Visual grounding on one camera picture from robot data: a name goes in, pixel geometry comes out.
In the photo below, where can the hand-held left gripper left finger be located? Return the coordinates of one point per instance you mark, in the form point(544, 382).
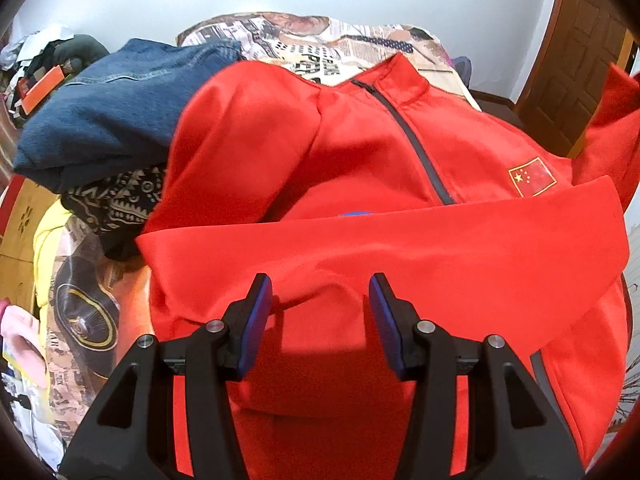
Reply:
point(256, 317)

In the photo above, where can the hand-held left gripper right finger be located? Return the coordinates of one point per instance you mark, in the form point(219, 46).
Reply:
point(386, 317)

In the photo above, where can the red zip jacket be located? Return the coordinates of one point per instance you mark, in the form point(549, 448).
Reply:
point(350, 160)

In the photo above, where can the black patterned cloth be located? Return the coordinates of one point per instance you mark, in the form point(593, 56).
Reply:
point(120, 205)

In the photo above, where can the yellow cloth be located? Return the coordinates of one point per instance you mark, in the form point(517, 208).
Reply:
point(50, 245)

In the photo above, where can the pink cloth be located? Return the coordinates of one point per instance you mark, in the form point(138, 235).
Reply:
point(20, 345)

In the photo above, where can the purple bag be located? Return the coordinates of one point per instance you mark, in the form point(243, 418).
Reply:
point(462, 70)

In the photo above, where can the blue denim jeans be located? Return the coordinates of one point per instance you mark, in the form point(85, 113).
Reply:
point(100, 110)

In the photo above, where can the printed blanket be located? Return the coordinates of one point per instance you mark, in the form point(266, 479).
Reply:
point(300, 55)

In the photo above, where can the orange flat packet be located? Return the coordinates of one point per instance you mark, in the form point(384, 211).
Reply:
point(42, 91)

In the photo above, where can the dark grey-green cloth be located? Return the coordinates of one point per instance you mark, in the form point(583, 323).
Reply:
point(82, 50)

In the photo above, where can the brown wooden door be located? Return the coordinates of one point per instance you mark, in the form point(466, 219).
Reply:
point(575, 60)

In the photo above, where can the pile of mixed clutter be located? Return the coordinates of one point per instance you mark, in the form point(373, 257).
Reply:
point(25, 60)

